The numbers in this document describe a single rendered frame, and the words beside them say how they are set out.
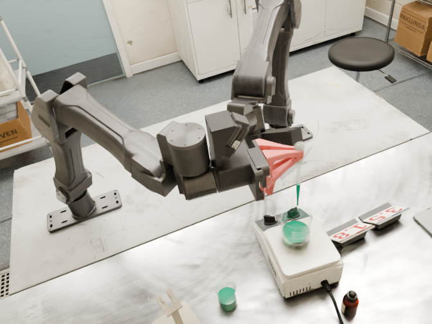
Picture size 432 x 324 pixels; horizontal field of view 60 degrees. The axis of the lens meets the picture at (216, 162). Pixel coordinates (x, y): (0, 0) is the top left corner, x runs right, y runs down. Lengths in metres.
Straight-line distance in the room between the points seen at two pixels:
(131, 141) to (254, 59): 0.32
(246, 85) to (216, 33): 2.40
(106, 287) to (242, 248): 0.32
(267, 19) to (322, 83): 0.62
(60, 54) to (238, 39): 1.52
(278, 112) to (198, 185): 0.52
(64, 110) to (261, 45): 0.41
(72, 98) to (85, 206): 0.42
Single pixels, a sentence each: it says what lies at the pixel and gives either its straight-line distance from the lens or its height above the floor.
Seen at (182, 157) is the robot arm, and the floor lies 1.30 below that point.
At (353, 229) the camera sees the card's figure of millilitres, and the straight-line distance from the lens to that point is 0.92.
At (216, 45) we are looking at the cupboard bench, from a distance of 3.20.
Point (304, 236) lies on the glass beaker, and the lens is 0.76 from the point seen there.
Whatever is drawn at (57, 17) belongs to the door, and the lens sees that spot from 3.49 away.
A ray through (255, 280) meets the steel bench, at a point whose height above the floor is 0.90.
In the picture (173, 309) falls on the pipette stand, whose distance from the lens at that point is 0.71.
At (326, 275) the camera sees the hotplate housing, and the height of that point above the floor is 0.95.
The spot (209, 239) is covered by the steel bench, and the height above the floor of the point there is 0.90.
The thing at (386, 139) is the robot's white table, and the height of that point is 0.90.
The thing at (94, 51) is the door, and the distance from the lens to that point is 3.59.
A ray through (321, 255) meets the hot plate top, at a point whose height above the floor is 0.99.
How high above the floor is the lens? 1.64
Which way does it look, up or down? 41 degrees down
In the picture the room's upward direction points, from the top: 10 degrees counter-clockwise
